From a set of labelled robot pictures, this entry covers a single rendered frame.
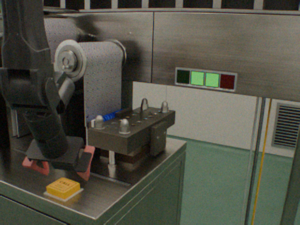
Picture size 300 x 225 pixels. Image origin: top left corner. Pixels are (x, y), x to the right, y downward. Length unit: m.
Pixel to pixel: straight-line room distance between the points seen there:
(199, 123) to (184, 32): 2.64
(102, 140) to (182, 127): 2.90
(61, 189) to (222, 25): 0.80
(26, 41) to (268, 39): 0.86
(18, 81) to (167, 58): 0.83
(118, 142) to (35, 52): 0.56
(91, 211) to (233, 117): 2.97
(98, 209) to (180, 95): 3.06
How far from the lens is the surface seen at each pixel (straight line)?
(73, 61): 1.03
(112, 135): 0.97
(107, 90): 1.16
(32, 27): 0.47
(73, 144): 0.60
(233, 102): 3.59
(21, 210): 1.05
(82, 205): 0.84
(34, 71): 0.47
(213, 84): 1.17
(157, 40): 1.24
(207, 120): 3.71
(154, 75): 1.26
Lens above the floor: 1.35
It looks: 16 degrees down
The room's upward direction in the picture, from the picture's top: 2 degrees clockwise
